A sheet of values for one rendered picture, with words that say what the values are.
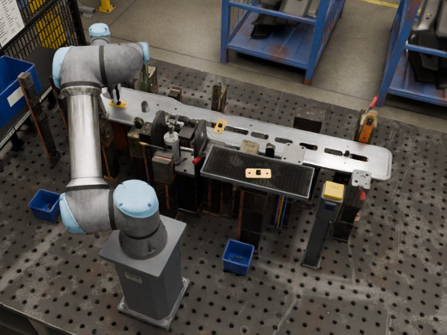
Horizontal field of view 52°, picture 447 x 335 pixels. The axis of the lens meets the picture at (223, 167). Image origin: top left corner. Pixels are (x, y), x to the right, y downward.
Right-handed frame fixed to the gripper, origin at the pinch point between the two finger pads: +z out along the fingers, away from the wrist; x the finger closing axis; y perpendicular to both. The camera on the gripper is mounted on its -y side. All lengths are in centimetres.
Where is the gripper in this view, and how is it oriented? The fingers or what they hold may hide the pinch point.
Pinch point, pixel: (118, 100)
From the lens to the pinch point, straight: 205.9
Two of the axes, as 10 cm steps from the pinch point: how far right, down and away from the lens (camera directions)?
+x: -2.8, 7.1, -6.4
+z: -0.2, 6.7, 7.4
